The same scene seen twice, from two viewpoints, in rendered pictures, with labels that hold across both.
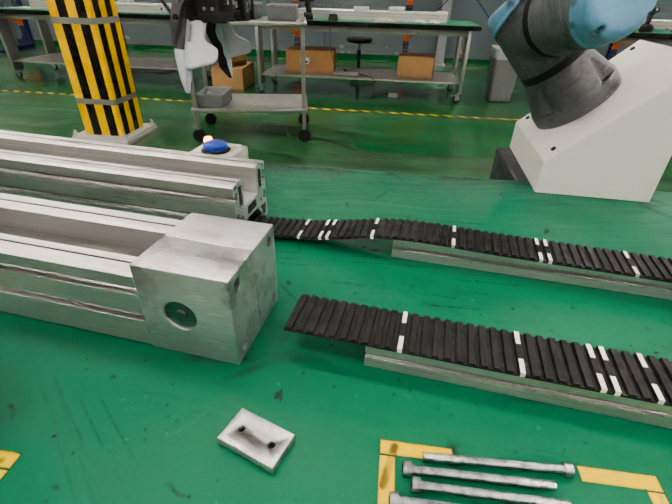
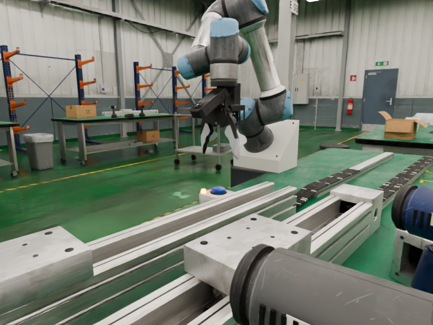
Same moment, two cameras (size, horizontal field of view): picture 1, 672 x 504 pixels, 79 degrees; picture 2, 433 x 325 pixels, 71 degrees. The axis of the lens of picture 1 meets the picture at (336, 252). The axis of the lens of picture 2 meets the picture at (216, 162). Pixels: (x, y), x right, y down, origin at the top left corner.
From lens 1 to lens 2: 96 cm
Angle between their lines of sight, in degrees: 59
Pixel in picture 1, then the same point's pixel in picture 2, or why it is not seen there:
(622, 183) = (292, 162)
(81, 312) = (359, 237)
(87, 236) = (319, 218)
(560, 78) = (263, 133)
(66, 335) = (359, 253)
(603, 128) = (287, 145)
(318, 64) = not seen: outside the picture
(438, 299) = not seen: hidden behind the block
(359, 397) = not seen: hidden behind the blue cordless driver
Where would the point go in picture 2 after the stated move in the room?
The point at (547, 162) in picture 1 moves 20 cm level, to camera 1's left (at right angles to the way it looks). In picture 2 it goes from (279, 160) to (263, 169)
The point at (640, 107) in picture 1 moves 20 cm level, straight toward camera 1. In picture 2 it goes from (292, 137) to (323, 142)
